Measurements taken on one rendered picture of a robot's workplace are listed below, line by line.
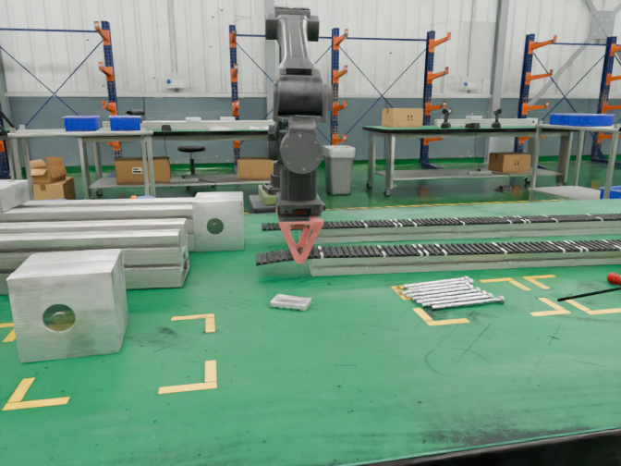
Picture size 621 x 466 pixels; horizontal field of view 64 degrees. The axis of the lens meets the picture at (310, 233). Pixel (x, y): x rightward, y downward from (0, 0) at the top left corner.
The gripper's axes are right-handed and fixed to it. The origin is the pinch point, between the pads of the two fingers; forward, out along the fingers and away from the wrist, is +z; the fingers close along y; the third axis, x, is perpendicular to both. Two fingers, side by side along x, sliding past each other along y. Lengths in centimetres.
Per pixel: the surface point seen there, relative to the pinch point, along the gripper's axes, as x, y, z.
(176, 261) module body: -18.4, 5.4, -1.1
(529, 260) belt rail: 38.8, 1.7, 2.0
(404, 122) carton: 175, -515, 7
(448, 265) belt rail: 24.5, 2.4, 2.3
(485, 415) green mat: 12.8, 40.4, 2.4
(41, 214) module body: -44.2, -13.6, -4.3
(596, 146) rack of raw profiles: 622, -777, 66
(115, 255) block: -23.2, 19.0, -6.6
